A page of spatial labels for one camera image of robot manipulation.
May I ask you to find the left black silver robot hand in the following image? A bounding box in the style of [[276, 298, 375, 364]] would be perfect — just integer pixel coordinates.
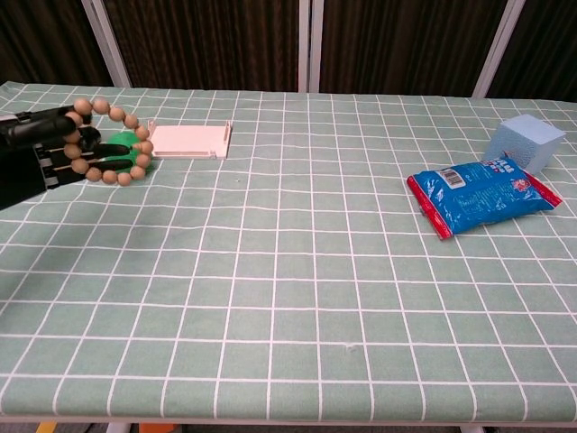
[[0, 104, 137, 211]]

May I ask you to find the wooden bead bracelet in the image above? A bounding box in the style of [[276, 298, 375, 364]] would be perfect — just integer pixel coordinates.
[[62, 97, 155, 187]]

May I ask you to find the green ball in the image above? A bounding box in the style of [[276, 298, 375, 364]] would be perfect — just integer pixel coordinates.
[[106, 131, 157, 171]]

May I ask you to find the dark brown ribbed partition panel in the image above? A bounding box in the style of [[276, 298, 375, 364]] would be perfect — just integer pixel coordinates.
[[0, 0, 114, 88], [318, 0, 509, 97], [102, 0, 301, 93], [487, 0, 577, 103]]

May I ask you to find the white rectangular tray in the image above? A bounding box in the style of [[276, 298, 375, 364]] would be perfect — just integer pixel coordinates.
[[146, 119, 235, 161]]

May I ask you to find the green checked tablecloth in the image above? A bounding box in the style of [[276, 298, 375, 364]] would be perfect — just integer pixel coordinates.
[[0, 80, 577, 428]]

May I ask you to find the blue red snack bag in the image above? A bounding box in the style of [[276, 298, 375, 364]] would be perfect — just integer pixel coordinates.
[[406, 156, 563, 241]]

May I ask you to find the light blue foam cube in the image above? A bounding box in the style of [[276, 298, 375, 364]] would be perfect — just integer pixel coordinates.
[[484, 113, 567, 175]]

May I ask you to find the white partition post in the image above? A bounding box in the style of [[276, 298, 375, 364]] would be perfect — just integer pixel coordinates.
[[80, 0, 133, 89], [471, 0, 528, 98], [297, 0, 324, 94]]

